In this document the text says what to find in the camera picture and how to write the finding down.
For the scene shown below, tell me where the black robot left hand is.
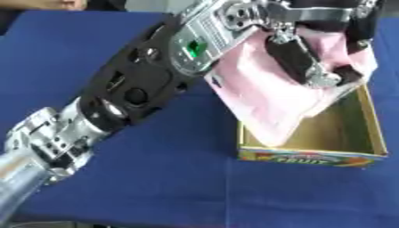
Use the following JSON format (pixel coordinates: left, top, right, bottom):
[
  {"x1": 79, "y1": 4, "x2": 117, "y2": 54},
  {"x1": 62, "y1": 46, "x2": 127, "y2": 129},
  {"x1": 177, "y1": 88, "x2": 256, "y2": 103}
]
[{"x1": 256, "y1": 0, "x2": 388, "y2": 89}]

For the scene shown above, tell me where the pink cloth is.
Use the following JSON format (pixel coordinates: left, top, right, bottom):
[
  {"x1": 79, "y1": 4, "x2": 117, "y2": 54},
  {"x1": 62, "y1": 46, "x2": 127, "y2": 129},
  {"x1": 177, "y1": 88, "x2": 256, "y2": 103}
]
[{"x1": 202, "y1": 24, "x2": 379, "y2": 148}]

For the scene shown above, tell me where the tan cardboard box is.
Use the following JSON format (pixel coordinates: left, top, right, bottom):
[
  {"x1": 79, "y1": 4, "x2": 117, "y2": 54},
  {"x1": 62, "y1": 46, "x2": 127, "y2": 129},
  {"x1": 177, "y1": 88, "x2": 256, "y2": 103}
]
[{"x1": 235, "y1": 84, "x2": 390, "y2": 168}]

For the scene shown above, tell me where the person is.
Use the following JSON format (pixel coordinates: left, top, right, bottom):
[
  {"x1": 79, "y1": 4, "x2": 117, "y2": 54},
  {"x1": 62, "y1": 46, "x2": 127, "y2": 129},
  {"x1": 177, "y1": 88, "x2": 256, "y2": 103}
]
[{"x1": 0, "y1": 0, "x2": 91, "y2": 12}]

